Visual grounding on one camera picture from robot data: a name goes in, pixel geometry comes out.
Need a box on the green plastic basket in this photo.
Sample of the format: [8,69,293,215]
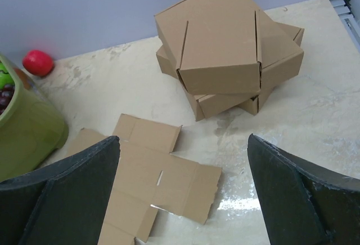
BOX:
[1,55,69,180]

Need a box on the red apple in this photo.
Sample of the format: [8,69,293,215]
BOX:
[22,50,55,77]

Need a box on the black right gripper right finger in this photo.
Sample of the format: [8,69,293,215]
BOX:
[247,134,359,244]

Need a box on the dark purple grape bunch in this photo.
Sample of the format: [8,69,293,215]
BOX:
[0,83,15,114]

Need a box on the aluminium frame rail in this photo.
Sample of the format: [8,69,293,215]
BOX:
[329,0,359,51]

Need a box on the green apple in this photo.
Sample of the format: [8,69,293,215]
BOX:
[0,63,15,89]

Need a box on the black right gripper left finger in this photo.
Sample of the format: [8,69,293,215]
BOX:
[1,136,120,244]

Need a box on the cardboard box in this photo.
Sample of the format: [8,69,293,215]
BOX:
[156,23,305,121]
[66,113,223,245]
[239,94,269,115]
[155,0,304,95]

